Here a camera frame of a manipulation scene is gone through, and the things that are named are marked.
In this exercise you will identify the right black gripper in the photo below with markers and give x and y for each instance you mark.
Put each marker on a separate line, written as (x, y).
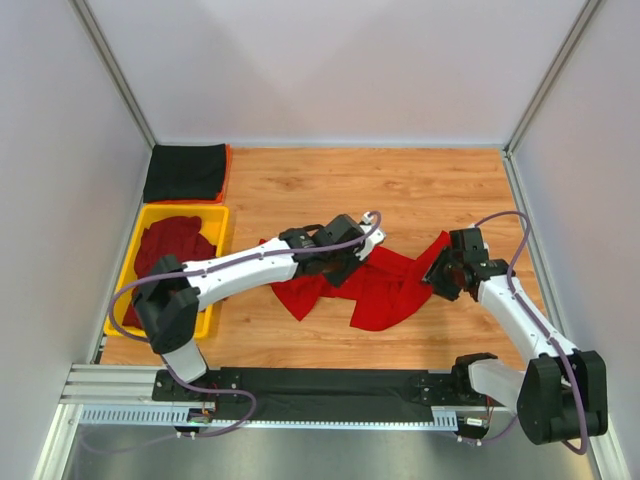
(439, 277)

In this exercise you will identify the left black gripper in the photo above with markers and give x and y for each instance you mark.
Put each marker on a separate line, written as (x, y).
(338, 272)

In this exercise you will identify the bright red t shirt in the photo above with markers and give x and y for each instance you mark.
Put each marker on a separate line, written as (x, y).
(387, 290)

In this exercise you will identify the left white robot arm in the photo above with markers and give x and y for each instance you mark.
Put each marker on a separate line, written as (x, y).
(168, 301)

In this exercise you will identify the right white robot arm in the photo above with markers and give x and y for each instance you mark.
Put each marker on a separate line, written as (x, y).
(562, 393)

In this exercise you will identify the black cloth strip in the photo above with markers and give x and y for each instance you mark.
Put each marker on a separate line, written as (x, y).
(332, 394)

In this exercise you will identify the dark red t shirt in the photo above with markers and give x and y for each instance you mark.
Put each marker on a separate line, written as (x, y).
(170, 245)

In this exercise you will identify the folded black t shirt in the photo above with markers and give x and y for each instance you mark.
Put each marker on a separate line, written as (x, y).
(185, 172)

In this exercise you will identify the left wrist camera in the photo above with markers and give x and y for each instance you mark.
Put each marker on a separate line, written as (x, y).
(370, 224)

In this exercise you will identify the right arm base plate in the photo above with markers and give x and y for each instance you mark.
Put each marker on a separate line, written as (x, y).
(443, 389)

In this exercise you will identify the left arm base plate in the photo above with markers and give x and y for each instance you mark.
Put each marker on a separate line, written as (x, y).
(215, 385)

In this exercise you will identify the slotted grey cable duct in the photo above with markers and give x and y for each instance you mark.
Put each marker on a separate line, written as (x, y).
(443, 420)

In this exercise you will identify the aluminium front rail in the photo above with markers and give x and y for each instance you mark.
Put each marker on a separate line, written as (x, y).
(133, 383)

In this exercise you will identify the right aluminium corner post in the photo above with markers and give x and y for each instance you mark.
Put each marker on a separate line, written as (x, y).
(569, 44)

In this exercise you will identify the aluminium corner post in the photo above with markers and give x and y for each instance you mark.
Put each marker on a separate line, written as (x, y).
(569, 44)
(89, 22)

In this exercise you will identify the left aluminium corner post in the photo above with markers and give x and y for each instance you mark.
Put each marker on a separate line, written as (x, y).
(89, 22)

